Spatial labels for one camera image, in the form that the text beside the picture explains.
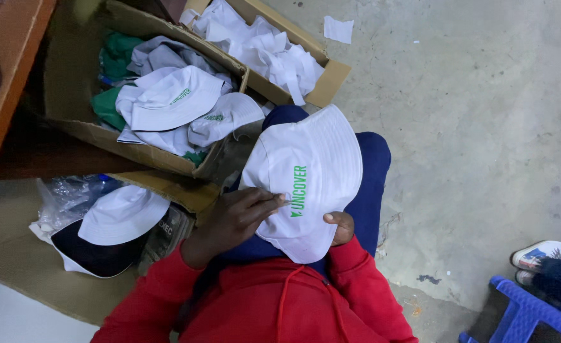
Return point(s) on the person's left hand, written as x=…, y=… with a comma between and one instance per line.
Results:
x=228, y=224

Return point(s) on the person's right hand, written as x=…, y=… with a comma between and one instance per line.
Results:
x=343, y=232

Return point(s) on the person's left fingers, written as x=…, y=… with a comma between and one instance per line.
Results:
x=259, y=202

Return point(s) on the white bucket hat green print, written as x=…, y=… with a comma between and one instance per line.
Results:
x=223, y=119
x=309, y=157
x=175, y=97

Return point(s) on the clear packet with dark contents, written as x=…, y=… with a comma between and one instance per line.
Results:
x=168, y=236

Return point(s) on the person's red hoodie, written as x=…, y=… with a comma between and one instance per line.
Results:
x=261, y=305

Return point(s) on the person's blue trousers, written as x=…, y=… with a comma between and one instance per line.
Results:
x=373, y=176

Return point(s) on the plain white bucket hat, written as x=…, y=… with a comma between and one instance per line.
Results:
x=123, y=214

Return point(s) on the cardboard box of paper scraps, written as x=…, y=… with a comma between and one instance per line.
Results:
x=328, y=76

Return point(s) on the heap of white paper scraps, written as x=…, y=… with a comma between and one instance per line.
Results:
x=266, y=47

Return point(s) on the white hat dark lining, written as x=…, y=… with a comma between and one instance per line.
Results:
x=94, y=257

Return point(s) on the grey cloth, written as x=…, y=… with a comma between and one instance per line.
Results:
x=166, y=52

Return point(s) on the white paper scrap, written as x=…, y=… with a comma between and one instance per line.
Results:
x=338, y=29

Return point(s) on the clear plastic bag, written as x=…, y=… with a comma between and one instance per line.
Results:
x=68, y=197

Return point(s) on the green cloth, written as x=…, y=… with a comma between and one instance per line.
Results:
x=118, y=55

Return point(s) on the cardboard box of hats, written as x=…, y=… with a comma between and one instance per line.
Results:
x=73, y=66

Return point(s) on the flat cardboard sheet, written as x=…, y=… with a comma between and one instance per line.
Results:
x=18, y=257

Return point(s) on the wooden table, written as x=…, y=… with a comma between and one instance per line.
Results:
x=9, y=71

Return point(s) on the blue plastic stool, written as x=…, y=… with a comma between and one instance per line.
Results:
x=523, y=314

